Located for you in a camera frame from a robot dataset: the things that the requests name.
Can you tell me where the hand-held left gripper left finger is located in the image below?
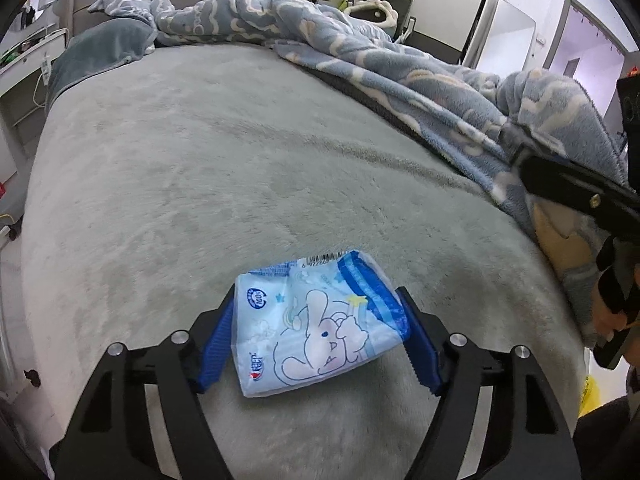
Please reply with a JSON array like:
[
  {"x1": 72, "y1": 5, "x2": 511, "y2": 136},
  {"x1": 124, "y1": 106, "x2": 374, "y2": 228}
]
[{"x1": 50, "y1": 285, "x2": 236, "y2": 480}]

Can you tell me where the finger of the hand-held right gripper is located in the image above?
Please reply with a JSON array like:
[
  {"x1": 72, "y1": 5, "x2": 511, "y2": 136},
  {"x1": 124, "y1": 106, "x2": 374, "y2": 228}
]
[{"x1": 511, "y1": 144, "x2": 628, "y2": 238}]

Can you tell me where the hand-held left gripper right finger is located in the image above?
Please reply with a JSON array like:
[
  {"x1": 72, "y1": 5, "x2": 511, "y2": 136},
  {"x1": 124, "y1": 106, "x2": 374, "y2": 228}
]
[{"x1": 395, "y1": 286, "x2": 583, "y2": 480}]

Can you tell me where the blue tissue packet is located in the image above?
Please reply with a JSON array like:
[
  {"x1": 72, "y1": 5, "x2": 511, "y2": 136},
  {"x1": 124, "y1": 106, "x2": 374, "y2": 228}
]
[{"x1": 234, "y1": 249, "x2": 411, "y2": 398}]

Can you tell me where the person's right hand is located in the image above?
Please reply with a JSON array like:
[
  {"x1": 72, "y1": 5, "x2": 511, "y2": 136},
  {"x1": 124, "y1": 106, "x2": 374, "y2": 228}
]
[{"x1": 590, "y1": 287, "x2": 627, "y2": 338}]

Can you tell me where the white door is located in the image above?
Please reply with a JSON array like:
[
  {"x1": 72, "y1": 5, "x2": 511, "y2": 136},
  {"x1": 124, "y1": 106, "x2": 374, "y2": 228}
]
[{"x1": 475, "y1": 0, "x2": 538, "y2": 71}]

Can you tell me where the yellow bag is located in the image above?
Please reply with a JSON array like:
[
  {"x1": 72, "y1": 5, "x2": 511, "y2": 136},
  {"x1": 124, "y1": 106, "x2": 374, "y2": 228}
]
[{"x1": 579, "y1": 374, "x2": 602, "y2": 413}]

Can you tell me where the grey plush bed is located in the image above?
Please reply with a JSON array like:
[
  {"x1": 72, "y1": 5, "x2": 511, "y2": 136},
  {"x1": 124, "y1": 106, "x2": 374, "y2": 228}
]
[{"x1": 20, "y1": 40, "x2": 588, "y2": 480}]

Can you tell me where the person's dark clothing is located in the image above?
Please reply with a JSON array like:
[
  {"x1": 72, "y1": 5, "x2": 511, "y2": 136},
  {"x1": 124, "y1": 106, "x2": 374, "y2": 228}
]
[{"x1": 572, "y1": 394, "x2": 640, "y2": 480}]

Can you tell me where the blue patterned blanket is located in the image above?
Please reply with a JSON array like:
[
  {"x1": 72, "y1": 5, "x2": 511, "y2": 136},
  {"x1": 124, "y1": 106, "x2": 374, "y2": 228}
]
[{"x1": 87, "y1": 0, "x2": 640, "y2": 341}]

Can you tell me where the grey wardrobe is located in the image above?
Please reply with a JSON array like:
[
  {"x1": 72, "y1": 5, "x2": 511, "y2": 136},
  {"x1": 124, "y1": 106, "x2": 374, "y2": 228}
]
[{"x1": 357, "y1": 0, "x2": 501, "y2": 66}]

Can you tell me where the cream-rimmed plush pet bed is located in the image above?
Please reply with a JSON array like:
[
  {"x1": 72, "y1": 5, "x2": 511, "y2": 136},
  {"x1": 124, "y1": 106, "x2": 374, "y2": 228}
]
[{"x1": 350, "y1": 0, "x2": 398, "y2": 28}]

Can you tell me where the grey-blue pillow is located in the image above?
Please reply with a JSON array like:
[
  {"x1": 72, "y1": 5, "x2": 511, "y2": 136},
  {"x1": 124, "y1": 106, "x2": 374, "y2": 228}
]
[{"x1": 47, "y1": 22, "x2": 161, "y2": 111}]

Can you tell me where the white dressing table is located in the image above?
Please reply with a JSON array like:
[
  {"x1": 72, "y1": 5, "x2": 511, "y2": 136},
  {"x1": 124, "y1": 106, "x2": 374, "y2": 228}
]
[{"x1": 0, "y1": 27, "x2": 68, "y2": 126}]

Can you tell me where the white power strip cable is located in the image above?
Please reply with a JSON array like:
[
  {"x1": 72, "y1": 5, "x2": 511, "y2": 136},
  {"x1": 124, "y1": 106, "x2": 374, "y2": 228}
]
[{"x1": 32, "y1": 52, "x2": 53, "y2": 111}]

